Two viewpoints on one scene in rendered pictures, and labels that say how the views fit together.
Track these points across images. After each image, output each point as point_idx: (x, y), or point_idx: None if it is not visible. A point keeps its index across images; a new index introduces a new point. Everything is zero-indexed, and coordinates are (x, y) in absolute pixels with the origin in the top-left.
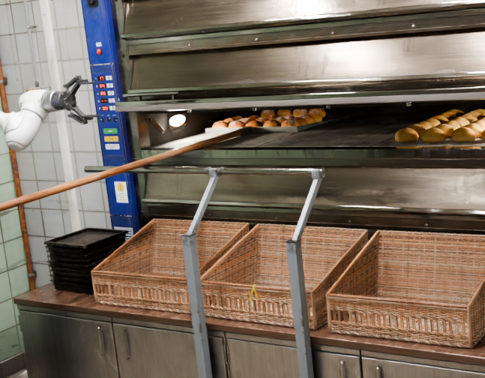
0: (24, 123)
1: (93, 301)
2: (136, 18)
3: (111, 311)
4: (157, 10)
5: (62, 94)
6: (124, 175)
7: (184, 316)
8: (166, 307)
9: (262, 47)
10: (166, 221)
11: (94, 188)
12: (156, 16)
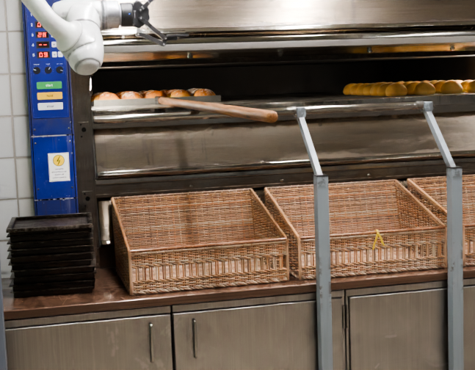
0: (98, 37)
1: (118, 295)
2: None
3: (175, 297)
4: None
5: (132, 6)
6: (66, 143)
7: (282, 283)
8: (248, 280)
9: None
10: (132, 198)
11: (1, 167)
12: None
